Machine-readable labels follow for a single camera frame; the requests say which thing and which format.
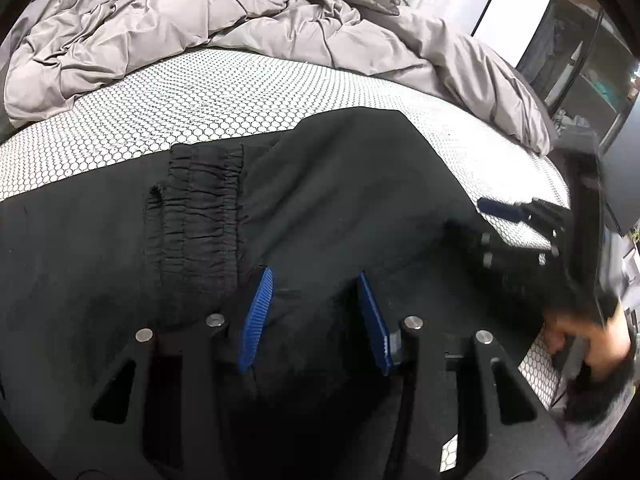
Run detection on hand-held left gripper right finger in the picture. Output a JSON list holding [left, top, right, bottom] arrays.
[[356, 272, 576, 480]]

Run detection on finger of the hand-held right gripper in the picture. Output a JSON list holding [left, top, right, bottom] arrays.
[[477, 197, 568, 233], [470, 230, 562, 272]]

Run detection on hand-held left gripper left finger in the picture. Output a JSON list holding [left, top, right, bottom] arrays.
[[60, 266, 275, 480]]

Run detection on black pants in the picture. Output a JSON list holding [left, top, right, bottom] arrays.
[[0, 109, 566, 480]]

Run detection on person's right forearm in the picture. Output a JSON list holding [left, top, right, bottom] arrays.
[[565, 345, 640, 428]]

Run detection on person's right hand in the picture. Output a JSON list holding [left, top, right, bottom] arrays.
[[542, 305, 632, 386]]

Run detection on teal folded cloth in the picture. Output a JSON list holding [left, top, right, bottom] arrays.
[[592, 77, 628, 108]]

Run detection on dark glass wardrobe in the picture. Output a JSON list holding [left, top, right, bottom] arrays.
[[515, 0, 640, 161]]

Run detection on honeycomb patterned mattress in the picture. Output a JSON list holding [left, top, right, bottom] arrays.
[[0, 49, 573, 471]]

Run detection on grey duvet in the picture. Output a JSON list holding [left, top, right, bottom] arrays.
[[5, 0, 558, 157]]

